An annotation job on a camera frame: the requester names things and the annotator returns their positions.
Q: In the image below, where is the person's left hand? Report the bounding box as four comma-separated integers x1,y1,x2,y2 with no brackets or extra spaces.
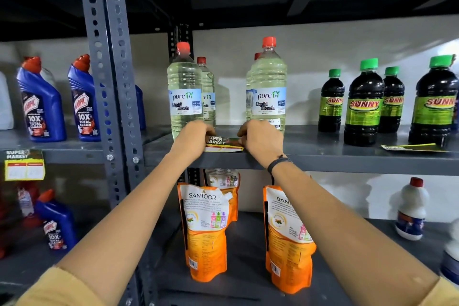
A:
171,120,216,160

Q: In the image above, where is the person's right hand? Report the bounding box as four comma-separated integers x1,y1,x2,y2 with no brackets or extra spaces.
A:
237,119,286,169

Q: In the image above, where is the green yellow shelf price tag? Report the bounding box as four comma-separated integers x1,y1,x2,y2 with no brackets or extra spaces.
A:
380,143,448,153
4,149,46,182
205,134,245,153

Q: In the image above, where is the person's right forearm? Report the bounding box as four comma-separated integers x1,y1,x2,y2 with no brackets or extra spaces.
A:
267,159,441,306

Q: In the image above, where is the person's left forearm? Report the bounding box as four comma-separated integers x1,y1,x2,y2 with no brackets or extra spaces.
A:
55,146,208,306

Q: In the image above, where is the clear bleach bottle red cap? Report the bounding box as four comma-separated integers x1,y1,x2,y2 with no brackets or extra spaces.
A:
167,42,204,140
246,53,262,122
250,36,288,133
197,56,216,128

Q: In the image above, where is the black wristband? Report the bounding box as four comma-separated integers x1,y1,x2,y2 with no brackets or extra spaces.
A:
267,154,294,185

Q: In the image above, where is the orange hand wash refill pouch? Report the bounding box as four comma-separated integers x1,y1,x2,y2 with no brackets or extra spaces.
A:
177,183,234,283
204,168,241,222
263,185,317,295

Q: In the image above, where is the blue toilet cleaner bottle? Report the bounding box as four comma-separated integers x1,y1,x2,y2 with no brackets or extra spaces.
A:
68,54,102,142
35,189,79,251
16,56,67,143
135,84,147,131

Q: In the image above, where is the grey metal shelving rack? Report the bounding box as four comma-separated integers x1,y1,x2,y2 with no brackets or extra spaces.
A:
100,0,459,306
0,0,124,306

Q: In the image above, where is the small dark bottle green cap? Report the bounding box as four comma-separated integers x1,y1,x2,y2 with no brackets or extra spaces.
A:
318,69,345,133
378,66,406,134

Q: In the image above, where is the large dark bottle green cap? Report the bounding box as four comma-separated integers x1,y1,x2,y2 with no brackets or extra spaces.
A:
344,58,386,147
408,55,459,148

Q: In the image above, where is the white cleaner bottle red cap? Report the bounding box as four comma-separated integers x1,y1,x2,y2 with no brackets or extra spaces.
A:
395,177,430,242

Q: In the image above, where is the red toilet cleaner bottle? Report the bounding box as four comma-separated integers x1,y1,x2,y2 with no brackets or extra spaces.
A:
17,182,43,230

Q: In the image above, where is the white plastic bottle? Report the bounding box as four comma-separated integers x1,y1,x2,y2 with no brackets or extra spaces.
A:
0,72,14,131

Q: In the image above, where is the yellow left shirt sleeve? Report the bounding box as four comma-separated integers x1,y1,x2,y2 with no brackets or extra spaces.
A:
15,266,105,306

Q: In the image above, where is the yellow shirt sleeve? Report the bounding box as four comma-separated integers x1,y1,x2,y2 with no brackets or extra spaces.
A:
418,276,459,306
15,266,105,306

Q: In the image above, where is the white blue cleaner bottle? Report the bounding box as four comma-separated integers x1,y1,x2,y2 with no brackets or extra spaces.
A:
439,218,459,287

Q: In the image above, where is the yellow right shirt sleeve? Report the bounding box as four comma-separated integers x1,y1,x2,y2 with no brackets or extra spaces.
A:
418,276,459,306

